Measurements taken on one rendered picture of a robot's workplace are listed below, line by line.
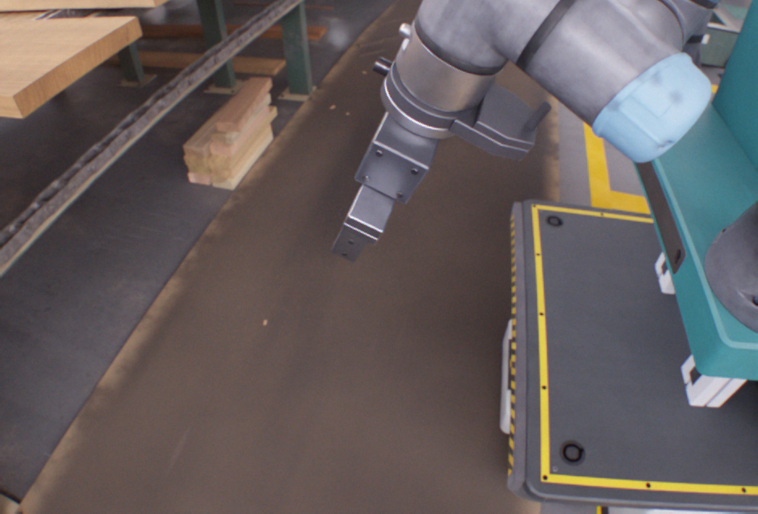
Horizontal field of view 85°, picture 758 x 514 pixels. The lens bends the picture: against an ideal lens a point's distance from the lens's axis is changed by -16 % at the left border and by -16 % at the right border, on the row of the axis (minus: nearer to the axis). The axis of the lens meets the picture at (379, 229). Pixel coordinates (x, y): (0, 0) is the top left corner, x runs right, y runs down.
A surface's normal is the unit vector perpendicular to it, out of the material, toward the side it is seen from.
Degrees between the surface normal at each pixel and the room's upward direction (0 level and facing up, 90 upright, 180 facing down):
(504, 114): 25
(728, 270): 73
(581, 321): 0
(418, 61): 85
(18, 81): 0
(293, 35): 90
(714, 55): 90
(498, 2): 86
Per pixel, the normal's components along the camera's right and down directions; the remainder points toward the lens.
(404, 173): -0.30, 0.75
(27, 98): 0.97, 0.17
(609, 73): -0.40, 0.34
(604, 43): -0.24, 0.14
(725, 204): -0.01, -0.73
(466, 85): 0.13, 0.86
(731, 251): -0.94, -0.32
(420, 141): 0.33, -0.50
